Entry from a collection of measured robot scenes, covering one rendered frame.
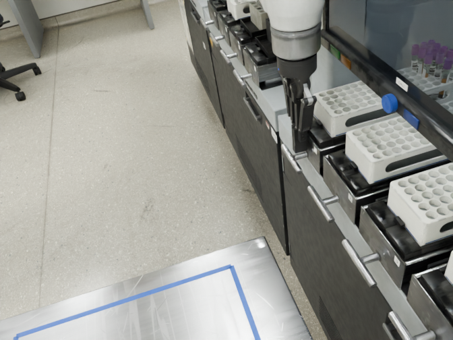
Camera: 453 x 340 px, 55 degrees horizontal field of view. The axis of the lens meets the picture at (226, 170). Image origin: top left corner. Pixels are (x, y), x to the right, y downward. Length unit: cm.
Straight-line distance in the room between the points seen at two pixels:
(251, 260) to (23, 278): 145
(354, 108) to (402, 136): 13
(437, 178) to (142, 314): 51
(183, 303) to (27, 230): 161
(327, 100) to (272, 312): 50
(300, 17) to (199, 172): 147
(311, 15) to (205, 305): 50
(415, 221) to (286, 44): 36
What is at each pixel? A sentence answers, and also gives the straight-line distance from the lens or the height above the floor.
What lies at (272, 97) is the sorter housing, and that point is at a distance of 122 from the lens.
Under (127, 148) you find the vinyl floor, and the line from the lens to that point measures 244.
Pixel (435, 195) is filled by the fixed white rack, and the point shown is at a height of 87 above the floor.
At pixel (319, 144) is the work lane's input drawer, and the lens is 91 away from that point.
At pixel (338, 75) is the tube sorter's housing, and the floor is 88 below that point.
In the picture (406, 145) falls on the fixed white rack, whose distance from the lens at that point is 84.
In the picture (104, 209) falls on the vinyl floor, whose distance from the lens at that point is 213.
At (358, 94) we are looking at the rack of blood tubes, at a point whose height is 86.
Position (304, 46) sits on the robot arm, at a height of 103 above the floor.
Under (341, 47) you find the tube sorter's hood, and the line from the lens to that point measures 87.
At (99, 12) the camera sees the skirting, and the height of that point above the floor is 3.
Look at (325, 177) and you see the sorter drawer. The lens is 92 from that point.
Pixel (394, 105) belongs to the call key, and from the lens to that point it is 72.
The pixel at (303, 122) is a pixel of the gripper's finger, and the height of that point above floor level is 87.
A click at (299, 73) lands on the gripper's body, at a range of 83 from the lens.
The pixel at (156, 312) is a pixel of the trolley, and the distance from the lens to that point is 69.
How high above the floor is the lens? 138
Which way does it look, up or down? 41 degrees down
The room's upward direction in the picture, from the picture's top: 11 degrees counter-clockwise
